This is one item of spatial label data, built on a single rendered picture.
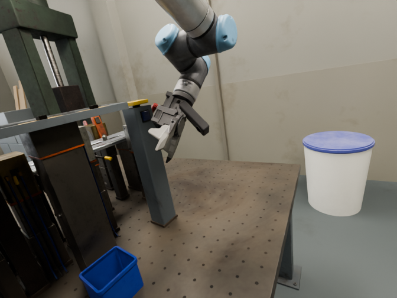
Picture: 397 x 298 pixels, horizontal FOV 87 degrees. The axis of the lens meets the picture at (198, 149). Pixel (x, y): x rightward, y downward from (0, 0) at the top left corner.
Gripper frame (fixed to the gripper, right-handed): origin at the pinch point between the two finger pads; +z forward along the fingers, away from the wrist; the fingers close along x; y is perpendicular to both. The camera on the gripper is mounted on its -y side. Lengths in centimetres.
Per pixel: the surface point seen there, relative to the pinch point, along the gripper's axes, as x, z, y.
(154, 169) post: -12.4, 2.9, 4.9
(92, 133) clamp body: -39, -5, 50
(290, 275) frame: -80, 26, -75
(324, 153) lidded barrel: -94, -59, -83
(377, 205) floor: -124, -44, -146
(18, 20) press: -116, -99, 239
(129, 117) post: -2.7, -9.0, 16.5
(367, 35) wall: -88, -167, -92
